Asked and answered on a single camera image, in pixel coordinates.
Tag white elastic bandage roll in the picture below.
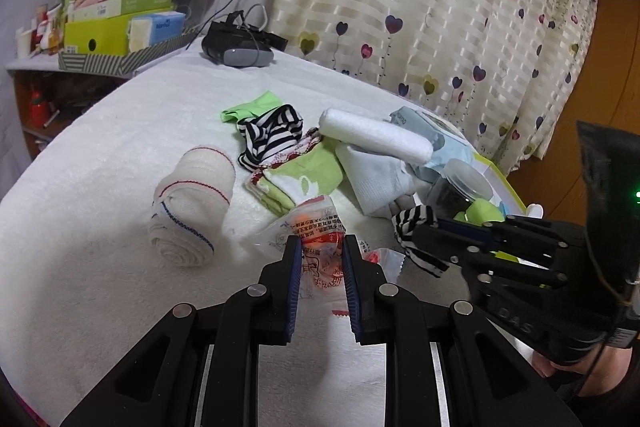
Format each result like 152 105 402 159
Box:
146 146 237 269

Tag white serrated sachet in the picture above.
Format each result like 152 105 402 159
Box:
367 247 406 288

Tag light blue grey cloth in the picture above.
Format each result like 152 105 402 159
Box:
385 105 476 182

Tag green towel with red trim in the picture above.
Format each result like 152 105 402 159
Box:
245 129 346 215

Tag striped cardboard tray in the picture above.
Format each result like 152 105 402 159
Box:
57 29 201 74

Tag red bottle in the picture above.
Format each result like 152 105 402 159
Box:
30 89 51 128

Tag lime green rimmed box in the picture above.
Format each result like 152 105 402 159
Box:
470 152 546 220

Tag clear plastic snack packet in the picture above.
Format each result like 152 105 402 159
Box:
252 194 373 293

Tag small green cloth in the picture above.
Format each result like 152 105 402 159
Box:
452 198 506 225

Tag cream curtain with heart print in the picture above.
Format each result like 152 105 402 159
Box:
270 0 601 175

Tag white socks with grey toes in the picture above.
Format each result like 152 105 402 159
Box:
335 142 436 215

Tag lime green carton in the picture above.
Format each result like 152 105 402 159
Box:
64 9 186 56

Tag small black white striped sock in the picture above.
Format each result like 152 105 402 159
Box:
392 206 451 278

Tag light green sock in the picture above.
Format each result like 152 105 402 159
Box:
220 91 285 124

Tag clear lidded dark jar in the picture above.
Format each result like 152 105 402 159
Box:
425 158 496 220

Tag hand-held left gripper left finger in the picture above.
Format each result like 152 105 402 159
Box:
60 234 306 427

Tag black grey headset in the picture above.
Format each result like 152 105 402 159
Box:
201 9 288 68

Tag blue tissue pack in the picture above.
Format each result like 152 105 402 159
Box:
129 12 187 54

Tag person's right forearm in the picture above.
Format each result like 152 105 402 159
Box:
550 347 640 427

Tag wooden side cabinet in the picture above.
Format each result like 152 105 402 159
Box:
7 57 131 162

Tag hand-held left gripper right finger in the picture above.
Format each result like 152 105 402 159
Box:
342 234 583 427

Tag white towel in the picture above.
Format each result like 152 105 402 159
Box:
319 108 435 165

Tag person's right hand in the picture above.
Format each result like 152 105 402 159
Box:
530 352 558 380

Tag brown wooden door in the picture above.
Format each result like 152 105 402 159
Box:
510 0 640 228

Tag pale green flat carton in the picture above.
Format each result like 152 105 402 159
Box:
65 0 176 22

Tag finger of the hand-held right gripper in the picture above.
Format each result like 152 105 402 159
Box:
437 216 586 258
407 229 571 289

